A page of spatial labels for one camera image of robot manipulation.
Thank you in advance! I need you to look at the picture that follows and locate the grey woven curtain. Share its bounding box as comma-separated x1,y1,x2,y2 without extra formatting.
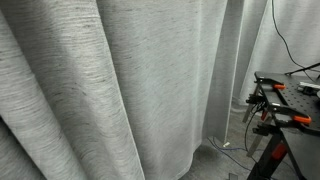
0,0,320,180

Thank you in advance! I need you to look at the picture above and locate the orange black clamp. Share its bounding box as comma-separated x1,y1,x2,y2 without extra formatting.
267,103,311,125
257,77,286,90

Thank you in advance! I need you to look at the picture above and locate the black workbench stand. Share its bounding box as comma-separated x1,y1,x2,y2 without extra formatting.
247,71,320,180

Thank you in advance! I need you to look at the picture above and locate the blue floor cable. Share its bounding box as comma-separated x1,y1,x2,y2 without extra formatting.
206,136,254,173

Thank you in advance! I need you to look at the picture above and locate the black hanging cable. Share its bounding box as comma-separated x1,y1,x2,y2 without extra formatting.
270,0,316,83

